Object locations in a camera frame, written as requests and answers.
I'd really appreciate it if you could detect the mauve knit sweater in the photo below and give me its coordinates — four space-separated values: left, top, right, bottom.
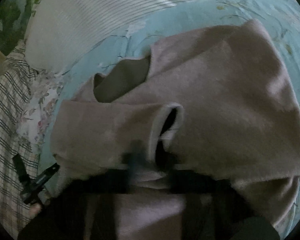
50 20 300 239

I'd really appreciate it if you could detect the plaid checked blanket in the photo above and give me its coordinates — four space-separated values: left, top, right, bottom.
0 45 38 239

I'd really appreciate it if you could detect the white floral cloth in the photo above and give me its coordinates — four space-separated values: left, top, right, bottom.
16 71 64 145

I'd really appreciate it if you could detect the white striped pillow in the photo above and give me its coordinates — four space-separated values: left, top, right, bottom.
25 0 195 73

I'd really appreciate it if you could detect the teal floral bed sheet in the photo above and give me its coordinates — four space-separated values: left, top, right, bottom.
38 0 300 233

